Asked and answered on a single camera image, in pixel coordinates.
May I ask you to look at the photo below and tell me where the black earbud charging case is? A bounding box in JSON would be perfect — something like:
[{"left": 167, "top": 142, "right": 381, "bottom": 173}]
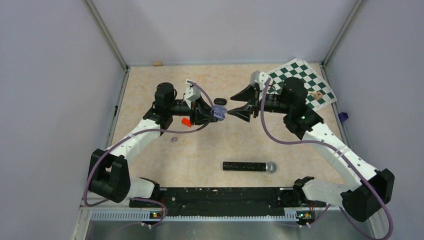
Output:
[{"left": 213, "top": 97, "right": 228, "bottom": 106}]

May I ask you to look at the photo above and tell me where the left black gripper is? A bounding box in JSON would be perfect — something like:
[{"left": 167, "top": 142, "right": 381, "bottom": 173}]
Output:
[{"left": 167, "top": 94, "right": 218, "bottom": 125}]

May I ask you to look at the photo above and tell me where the green white chessboard mat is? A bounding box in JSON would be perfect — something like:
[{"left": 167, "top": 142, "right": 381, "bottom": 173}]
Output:
[{"left": 267, "top": 58, "right": 337, "bottom": 110}]

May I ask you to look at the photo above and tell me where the purple small object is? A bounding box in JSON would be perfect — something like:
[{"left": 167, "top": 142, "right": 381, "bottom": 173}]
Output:
[{"left": 338, "top": 112, "right": 349, "bottom": 123}]

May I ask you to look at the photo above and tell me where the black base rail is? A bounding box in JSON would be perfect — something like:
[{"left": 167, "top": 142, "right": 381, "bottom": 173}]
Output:
[{"left": 129, "top": 187, "right": 327, "bottom": 219}]

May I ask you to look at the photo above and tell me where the black microphone silver head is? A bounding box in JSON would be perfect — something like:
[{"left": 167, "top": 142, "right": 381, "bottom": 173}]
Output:
[{"left": 222, "top": 161, "right": 277, "bottom": 174}]

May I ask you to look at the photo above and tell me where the small wooden block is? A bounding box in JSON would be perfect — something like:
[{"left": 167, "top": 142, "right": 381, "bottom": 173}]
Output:
[{"left": 152, "top": 61, "right": 163, "bottom": 67}]

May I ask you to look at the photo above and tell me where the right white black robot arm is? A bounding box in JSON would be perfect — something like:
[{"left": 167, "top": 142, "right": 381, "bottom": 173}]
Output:
[{"left": 228, "top": 74, "right": 395, "bottom": 222}]

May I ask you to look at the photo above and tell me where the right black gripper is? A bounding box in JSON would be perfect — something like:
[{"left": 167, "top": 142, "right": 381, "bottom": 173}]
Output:
[{"left": 228, "top": 84, "right": 292, "bottom": 122}]

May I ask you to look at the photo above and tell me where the grey oval charging case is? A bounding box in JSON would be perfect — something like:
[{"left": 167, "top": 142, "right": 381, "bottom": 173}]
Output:
[{"left": 213, "top": 105, "right": 228, "bottom": 122}]

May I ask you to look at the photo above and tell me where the red rectangular block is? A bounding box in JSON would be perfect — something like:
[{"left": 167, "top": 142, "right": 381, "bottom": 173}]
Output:
[{"left": 181, "top": 117, "right": 192, "bottom": 128}]

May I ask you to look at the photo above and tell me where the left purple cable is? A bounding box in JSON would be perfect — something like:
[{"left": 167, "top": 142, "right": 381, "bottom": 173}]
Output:
[{"left": 82, "top": 80, "right": 216, "bottom": 229}]

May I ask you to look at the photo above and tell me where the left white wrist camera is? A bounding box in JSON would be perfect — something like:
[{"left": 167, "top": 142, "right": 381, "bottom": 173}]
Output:
[{"left": 183, "top": 79, "right": 201, "bottom": 108}]

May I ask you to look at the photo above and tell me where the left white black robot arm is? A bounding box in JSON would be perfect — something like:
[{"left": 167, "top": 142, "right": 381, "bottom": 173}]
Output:
[{"left": 83, "top": 80, "right": 214, "bottom": 207}]

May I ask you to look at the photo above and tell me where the wooden letter cube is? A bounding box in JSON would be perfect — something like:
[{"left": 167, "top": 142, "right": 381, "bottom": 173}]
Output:
[{"left": 314, "top": 92, "right": 324, "bottom": 101}]

